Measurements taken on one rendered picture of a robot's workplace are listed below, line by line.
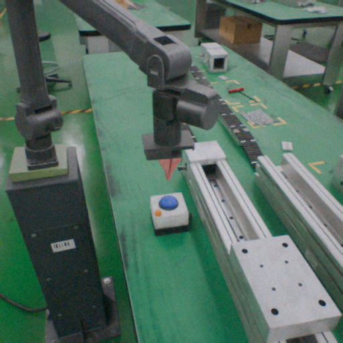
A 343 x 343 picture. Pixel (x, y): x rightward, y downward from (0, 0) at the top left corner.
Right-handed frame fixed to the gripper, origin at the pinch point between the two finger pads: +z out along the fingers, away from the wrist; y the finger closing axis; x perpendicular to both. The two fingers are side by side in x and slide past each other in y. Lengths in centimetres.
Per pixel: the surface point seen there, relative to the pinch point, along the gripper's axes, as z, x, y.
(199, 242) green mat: 14.5, -7.1, 6.0
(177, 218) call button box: 9.5, -3.7, 1.5
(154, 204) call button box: 8.4, 0.6, -3.2
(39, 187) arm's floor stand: 15.3, 21.8, -33.5
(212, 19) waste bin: 62, 499, 153
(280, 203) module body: 10.3, -2.1, 27.2
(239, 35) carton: 59, 376, 154
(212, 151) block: 4.9, 15.9, 15.0
